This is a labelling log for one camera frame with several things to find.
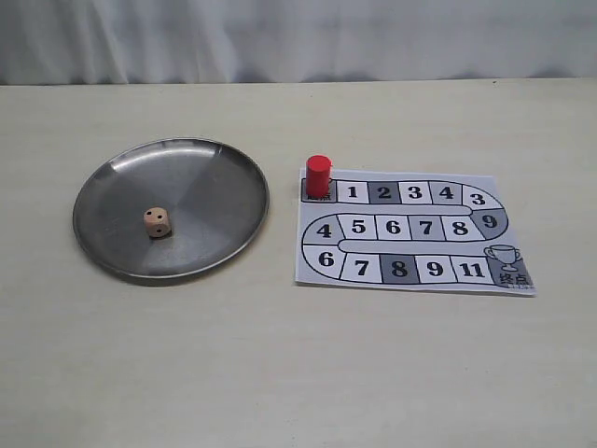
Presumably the paper game board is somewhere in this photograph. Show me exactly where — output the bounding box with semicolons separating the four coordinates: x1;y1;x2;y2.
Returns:
295;170;536;297

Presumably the wooden die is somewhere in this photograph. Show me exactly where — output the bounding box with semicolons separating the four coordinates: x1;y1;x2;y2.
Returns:
144;207;172;239

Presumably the red cylinder game piece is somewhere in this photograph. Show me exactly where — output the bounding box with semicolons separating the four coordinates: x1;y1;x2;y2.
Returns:
306;155;332;199

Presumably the white backdrop curtain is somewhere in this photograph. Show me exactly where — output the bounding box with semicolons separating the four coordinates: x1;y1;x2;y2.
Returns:
1;1;596;85

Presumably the round stainless steel plate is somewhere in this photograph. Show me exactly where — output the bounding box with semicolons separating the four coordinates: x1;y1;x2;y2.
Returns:
72;137;270;286

